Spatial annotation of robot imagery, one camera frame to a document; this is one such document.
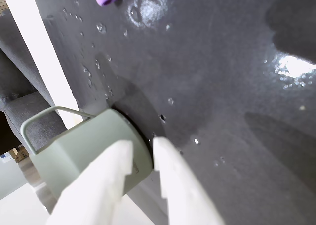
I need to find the sage green metal cup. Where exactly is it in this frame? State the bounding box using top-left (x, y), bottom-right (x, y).
top-left (20, 106), bottom-right (155, 215)

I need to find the cardboard box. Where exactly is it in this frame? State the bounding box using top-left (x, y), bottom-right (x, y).
top-left (9, 147), bottom-right (31, 164)

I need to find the black table mat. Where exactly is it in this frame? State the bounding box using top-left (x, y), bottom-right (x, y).
top-left (29, 0), bottom-right (316, 225)

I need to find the grey fabric sofa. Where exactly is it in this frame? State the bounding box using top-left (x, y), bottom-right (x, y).
top-left (0, 12), bottom-right (67, 156)

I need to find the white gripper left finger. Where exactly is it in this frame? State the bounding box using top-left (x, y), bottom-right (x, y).
top-left (45, 140), bottom-right (134, 225)

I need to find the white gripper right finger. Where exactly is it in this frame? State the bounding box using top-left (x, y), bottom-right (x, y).
top-left (152, 136), bottom-right (225, 225)

